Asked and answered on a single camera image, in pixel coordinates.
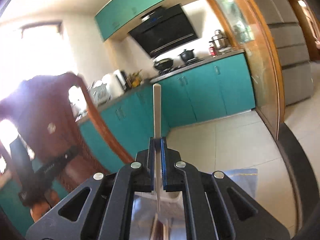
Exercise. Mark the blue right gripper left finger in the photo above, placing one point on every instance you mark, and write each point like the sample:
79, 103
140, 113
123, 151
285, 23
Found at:
151, 167

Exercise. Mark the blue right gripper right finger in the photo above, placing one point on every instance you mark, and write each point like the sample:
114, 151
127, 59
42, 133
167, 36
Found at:
163, 146

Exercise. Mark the pale wooden chopstick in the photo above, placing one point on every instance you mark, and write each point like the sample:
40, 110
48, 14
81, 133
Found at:
157, 136

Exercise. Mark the teal upper kitchen cabinets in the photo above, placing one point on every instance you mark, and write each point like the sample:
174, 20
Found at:
117, 13

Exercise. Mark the person's left hand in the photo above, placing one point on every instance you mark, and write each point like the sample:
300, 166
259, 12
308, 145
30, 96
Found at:
51, 198

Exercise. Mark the beige plastic utensil basket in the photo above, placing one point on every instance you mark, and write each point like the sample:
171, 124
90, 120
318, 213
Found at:
170, 212

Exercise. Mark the white countertop appliance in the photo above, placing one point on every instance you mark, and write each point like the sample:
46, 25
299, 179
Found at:
113, 85

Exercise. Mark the carved dark wooden chair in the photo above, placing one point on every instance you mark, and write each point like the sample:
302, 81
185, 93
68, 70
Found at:
41, 111

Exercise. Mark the light blue checked cloth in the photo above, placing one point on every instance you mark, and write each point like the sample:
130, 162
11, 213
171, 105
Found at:
246, 178

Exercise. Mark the black wok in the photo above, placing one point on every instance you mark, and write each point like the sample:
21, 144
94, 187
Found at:
163, 64

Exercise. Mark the black lidded pot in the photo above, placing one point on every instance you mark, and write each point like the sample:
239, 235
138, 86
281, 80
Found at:
187, 55

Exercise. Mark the black range hood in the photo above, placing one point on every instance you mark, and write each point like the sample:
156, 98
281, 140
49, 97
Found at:
164, 30

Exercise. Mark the wood framed glass door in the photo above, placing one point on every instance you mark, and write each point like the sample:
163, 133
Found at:
263, 61

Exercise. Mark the silver multi-door refrigerator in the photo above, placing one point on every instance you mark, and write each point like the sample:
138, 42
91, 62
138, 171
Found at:
291, 47

